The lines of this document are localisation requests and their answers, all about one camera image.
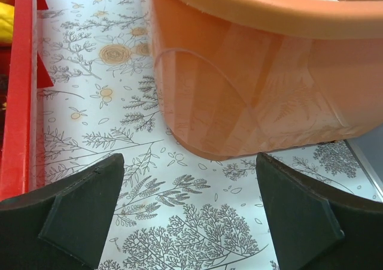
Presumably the red plastic tray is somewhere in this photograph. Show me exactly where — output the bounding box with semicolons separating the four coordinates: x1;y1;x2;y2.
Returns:
1;0;53;200

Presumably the orange plastic basin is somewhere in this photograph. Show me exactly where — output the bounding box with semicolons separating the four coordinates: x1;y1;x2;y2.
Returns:
146;0;382;160

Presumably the floral patterned table mat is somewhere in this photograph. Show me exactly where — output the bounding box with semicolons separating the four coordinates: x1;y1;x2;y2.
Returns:
39;0;382;269

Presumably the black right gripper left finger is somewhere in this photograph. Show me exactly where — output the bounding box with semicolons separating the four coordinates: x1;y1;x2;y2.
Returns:
1;153;124;269

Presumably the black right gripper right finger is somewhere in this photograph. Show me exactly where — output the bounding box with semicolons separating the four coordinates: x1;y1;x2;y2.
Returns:
256;153;382;269

